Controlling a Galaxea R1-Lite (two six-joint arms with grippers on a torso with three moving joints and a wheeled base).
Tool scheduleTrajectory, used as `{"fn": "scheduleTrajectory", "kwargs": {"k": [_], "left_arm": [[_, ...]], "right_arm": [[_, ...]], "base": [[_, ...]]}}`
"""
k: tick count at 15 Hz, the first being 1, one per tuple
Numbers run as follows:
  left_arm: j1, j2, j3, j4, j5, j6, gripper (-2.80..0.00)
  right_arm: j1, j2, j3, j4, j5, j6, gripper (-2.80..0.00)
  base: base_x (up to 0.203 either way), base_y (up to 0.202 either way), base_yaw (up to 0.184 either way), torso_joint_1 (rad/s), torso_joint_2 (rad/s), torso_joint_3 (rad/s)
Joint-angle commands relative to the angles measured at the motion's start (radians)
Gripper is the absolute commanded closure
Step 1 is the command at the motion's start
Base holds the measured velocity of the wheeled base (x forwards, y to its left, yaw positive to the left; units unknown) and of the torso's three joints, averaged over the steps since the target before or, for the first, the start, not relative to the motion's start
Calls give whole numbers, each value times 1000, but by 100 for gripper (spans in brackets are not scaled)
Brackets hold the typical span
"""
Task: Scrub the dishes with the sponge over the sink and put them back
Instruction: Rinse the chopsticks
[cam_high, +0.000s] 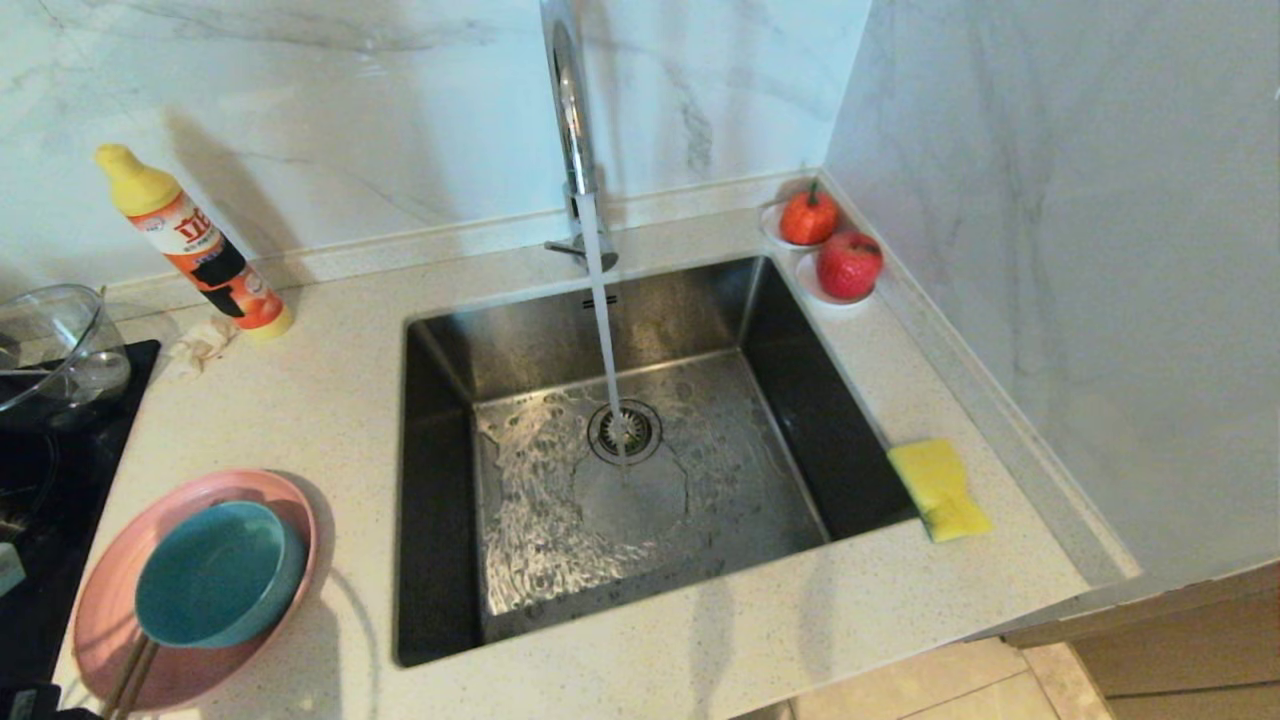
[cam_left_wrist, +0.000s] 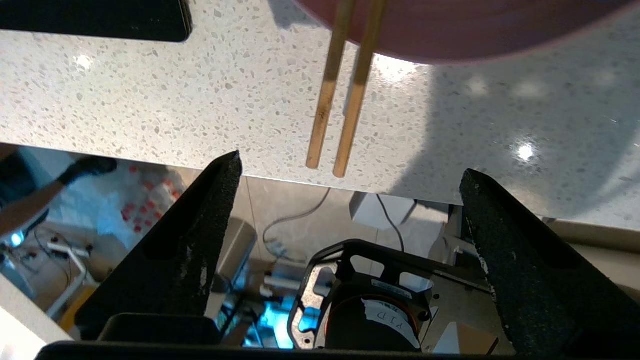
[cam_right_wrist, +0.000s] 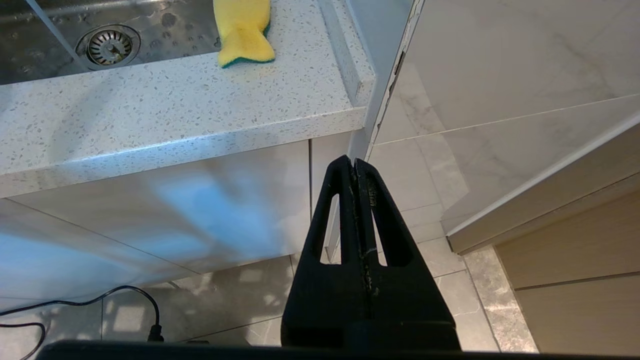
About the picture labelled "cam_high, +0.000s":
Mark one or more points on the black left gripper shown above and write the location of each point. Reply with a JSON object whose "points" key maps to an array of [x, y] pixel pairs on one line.
{"points": [[40, 705]]}

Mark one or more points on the wooden chopstick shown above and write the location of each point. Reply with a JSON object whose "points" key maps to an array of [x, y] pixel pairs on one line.
{"points": [[137, 688], [121, 685]]}

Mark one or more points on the yellow-capped orange dish soap bottle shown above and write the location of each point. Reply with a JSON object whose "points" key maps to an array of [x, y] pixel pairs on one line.
{"points": [[150, 195]]}

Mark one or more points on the chrome kitchen faucet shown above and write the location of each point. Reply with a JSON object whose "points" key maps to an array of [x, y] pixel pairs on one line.
{"points": [[572, 130]]}

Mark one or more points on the stainless steel sink basin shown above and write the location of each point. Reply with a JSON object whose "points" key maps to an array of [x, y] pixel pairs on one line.
{"points": [[700, 320]]}

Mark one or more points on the yellow sponge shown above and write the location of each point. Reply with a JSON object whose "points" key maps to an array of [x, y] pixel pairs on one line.
{"points": [[942, 490]]}

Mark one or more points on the pink plate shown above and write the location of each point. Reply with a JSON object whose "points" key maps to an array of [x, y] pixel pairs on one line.
{"points": [[105, 605]]}

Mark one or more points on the teal bowl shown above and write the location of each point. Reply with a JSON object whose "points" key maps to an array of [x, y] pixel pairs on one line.
{"points": [[210, 578]]}

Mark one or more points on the black induction cooktop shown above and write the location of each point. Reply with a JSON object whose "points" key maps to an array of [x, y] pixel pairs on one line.
{"points": [[45, 480]]}

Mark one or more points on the clear glass bowl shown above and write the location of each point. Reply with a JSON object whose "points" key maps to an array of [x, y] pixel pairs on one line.
{"points": [[55, 345]]}

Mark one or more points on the crumpled white tissue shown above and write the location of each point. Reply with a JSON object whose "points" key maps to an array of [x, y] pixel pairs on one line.
{"points": [[203, 343]]}

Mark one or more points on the round metal drain strainer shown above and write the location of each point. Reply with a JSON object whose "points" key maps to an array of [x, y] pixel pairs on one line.
{"points": [[640, 432]]}

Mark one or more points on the small white dish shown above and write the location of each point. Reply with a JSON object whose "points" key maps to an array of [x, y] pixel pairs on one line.
{"points": [[805, 279], [769, 227]]}

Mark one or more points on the orange persimmon fruit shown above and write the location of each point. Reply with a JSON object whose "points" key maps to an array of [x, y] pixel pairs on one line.
{"points": [[808, 220]]}

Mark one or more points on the red apple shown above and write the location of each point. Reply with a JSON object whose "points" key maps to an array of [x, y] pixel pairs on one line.
{"points": [[849, 266]]}

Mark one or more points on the wooden cabinet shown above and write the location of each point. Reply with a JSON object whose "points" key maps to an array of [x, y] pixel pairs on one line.
{"points": [[1180, 650]]}

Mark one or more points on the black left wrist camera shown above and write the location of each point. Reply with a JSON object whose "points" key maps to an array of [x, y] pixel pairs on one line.
{"points": [[10, 570]]}

